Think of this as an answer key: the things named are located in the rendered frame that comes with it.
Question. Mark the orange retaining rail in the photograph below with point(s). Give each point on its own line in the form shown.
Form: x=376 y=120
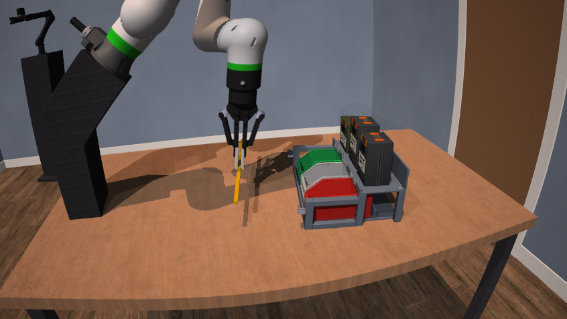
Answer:
x=238 y=177

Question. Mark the green bin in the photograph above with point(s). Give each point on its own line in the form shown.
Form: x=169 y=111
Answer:
x=316 y=156

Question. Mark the red open bin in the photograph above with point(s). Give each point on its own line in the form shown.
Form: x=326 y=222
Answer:
x=336 y=187

